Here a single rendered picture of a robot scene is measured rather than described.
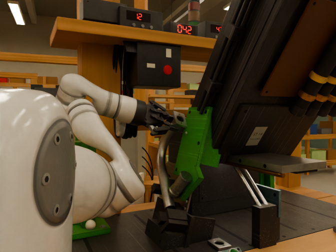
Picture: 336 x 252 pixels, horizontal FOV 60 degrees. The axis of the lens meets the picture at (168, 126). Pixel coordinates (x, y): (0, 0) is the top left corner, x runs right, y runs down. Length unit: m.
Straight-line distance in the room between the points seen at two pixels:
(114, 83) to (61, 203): 0.93
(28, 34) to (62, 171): 10.94
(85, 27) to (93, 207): 0.71
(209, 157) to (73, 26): 0.56
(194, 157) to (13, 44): 10.44
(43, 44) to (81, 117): 10.35
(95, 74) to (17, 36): 10.07
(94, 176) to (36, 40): 10.75
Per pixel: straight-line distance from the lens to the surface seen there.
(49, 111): 0.16
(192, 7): 1.33
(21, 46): 11.02
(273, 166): 0.76
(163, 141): 0.93
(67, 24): 0.97
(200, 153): 0.80
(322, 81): 0.82
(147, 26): 1.07
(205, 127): 0.80
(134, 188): 0.55
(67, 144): 0.18
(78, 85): 0.76
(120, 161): 0.57
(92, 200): 0.34
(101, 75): 1.08
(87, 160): 0.33
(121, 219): 1.03
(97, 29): 0.98
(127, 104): 0.80
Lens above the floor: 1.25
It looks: 2 degrees down
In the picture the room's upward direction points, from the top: straight up
